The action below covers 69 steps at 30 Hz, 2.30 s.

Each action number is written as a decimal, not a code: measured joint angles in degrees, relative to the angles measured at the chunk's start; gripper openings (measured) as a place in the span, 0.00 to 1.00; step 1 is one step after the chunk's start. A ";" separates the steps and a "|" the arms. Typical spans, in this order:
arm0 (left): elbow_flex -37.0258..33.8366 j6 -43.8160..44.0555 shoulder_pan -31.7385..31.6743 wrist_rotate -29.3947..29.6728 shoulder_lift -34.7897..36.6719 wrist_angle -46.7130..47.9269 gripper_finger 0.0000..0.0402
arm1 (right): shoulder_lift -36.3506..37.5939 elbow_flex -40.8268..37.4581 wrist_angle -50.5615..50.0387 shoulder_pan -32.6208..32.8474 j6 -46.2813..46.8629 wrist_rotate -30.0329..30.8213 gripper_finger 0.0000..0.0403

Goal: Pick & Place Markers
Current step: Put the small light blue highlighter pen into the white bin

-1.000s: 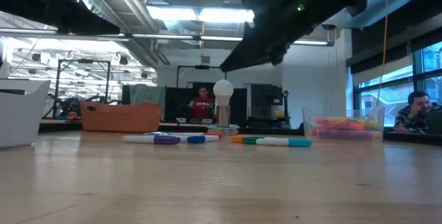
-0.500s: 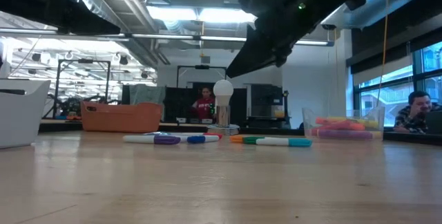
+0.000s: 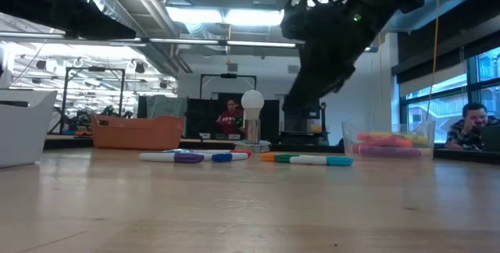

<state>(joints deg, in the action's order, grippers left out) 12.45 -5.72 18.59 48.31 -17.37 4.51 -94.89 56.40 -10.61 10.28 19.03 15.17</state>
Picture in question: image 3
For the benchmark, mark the purple cap mini marker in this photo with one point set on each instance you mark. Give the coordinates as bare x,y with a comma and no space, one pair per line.
176,157

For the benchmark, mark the pink highlighter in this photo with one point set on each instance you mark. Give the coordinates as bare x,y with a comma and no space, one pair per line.
384,141

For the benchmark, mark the orange cap mini marker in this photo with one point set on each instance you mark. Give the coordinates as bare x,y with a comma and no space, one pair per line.
267,156

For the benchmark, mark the grey partition panel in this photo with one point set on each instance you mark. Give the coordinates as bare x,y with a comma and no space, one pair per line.
166,106

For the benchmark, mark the black partition panel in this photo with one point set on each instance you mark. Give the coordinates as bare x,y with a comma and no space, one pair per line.
203,116

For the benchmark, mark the black background robot arms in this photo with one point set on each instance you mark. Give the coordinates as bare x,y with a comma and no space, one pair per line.
86,120

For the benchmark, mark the light blue cap mini marker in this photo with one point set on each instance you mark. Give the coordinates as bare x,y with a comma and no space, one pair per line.
328,161

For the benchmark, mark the black metal frame rig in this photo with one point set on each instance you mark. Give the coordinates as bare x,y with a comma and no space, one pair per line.
93,69
228,75

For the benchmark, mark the black computer monitor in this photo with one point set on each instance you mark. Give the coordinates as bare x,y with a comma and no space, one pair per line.
302,122

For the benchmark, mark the person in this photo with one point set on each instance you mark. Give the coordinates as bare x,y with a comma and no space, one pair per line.
468,128
230,118

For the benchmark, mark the dark laptop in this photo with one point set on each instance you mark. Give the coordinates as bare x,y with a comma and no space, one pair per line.
491,137

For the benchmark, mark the orange plastic bin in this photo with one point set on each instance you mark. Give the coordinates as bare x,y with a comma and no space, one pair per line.
136,132

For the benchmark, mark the white plastic bin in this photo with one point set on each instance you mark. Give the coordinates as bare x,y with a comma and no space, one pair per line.
23,128

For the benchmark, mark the dark window frame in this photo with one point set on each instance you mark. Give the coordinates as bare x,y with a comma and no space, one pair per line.
472,89

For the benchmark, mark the purple highlighter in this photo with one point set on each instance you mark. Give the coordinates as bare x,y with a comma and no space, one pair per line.
390,152

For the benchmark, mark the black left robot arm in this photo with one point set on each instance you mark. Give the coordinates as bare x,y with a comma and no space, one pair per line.
58,7

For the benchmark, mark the white bulb lamp metal base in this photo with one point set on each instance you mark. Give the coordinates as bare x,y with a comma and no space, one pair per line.
252,104

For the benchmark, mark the clear plastic container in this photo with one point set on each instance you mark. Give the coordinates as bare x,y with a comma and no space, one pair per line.
351,128

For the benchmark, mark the red cap mini marker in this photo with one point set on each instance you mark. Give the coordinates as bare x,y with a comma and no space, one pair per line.
243,152

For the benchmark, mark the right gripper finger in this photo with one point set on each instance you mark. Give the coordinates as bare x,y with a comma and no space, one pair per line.
312,85

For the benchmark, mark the long ceiling light bar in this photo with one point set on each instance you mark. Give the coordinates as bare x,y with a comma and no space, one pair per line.
183,41

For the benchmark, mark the green cap mini marker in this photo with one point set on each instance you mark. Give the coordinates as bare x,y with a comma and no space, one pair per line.
287,158

